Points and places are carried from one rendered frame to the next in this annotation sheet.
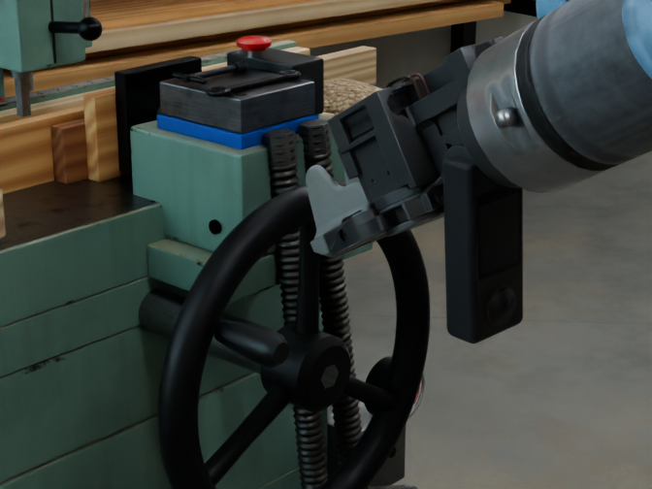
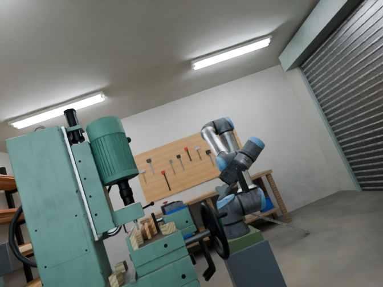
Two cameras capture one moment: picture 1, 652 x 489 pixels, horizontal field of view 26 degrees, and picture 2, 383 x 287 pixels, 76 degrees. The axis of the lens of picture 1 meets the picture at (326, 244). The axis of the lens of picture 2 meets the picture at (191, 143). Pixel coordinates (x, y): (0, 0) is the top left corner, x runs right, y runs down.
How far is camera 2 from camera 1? 1.11 m
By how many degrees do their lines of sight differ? 63
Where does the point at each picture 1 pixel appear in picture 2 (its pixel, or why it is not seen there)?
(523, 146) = (249, 162)
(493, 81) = (242, 157)
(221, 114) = (179, 204)
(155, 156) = (170, 218)
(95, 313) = not seen: hidden behind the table
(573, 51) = (250, 148)
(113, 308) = not seen: hidden behind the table
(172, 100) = (168, 208)
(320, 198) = (220, 189)
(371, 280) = not seen: outside the picture
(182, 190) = (178, 220)
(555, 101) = (251, 154)
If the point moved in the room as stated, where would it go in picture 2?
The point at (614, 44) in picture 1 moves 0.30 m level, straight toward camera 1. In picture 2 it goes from (254, 146) to (312, 119)
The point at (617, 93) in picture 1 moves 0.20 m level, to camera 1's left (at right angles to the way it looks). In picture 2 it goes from (256, 150) to (241, 154)
